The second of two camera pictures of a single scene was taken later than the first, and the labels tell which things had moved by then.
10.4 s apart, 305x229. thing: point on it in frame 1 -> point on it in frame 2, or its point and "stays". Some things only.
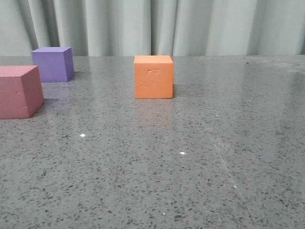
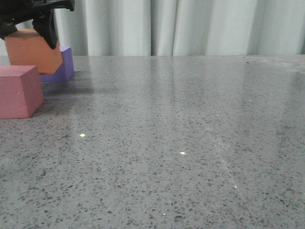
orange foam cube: [153, 77] -> [26, 47]
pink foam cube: [21, 92] stays
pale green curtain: [154, 27] stays
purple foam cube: [55, 64] stays
